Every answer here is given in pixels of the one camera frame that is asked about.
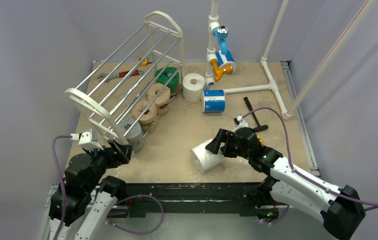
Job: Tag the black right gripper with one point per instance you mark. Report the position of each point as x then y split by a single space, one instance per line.
228 143

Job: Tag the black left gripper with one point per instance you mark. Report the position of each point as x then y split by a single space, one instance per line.
117 154

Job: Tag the unwrapped white paper roll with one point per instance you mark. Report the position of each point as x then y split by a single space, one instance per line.
204 159

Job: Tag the grey paper roll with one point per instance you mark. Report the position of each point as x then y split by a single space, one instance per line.
134 132

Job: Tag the brown roll with print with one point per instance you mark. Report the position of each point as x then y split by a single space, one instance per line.
146 114

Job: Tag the white metal shelf rack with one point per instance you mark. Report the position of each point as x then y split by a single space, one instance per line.
132 77

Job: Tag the green paper roll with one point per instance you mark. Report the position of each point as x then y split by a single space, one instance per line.
164 75

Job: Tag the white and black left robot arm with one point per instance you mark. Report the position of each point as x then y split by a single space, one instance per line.
84 196

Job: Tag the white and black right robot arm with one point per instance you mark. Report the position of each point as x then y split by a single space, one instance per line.
337 208

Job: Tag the blue white packaged roll front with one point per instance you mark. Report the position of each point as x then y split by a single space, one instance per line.
213 101

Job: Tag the black screwdriver tool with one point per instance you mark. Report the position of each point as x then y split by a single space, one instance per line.
259 127

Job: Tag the upright white paper roll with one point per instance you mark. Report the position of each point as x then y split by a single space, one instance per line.
193 85

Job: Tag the orange faucet valve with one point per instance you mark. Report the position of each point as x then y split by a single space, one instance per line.
220 71

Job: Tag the yellow tape measure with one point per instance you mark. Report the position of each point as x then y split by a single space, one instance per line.
144 61

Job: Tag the blue faucet valve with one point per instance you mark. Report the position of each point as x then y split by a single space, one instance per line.
221 33

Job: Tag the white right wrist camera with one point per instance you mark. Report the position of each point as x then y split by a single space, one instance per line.
240 122

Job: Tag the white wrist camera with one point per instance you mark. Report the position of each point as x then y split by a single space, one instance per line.
88 140
240 122

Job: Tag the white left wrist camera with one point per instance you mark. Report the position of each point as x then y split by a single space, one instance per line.
88 140

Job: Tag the yellow handled screwdriver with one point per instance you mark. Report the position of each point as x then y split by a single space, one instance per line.
260 140

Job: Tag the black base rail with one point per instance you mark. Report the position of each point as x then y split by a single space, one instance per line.
241 198

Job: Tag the red handled pliers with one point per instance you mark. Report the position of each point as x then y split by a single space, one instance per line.
122 74

